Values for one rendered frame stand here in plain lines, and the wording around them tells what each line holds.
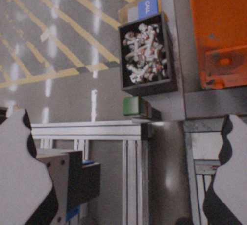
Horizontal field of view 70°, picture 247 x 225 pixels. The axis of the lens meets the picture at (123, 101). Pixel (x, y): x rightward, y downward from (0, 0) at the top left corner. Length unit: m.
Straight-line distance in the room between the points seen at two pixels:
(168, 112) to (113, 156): 0.43
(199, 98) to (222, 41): 0.63
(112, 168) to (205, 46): 0.74
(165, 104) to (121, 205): 0.54
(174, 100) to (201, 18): 0.38
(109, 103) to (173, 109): 0.67
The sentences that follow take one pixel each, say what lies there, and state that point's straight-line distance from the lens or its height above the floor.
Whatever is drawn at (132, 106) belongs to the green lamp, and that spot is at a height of 0.66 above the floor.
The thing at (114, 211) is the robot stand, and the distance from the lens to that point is 0.94.
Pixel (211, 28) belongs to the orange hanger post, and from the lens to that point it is 0.23.
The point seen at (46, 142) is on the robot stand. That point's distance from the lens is 1.14.
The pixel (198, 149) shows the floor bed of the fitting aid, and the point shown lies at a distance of 0.92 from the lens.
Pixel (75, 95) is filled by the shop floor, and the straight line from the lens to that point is 1.33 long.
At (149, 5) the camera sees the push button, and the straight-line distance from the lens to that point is 0.69.
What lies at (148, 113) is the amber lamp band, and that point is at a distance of 0.41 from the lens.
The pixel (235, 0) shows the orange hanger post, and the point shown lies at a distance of 0.20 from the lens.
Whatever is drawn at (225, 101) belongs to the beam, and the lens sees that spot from 0.88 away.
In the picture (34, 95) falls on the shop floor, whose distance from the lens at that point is 1.65.
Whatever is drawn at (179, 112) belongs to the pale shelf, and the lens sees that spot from 0.55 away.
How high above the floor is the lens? 0.99
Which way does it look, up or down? 63 degrees down
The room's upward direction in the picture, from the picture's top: 68 degrees counter-clockwise
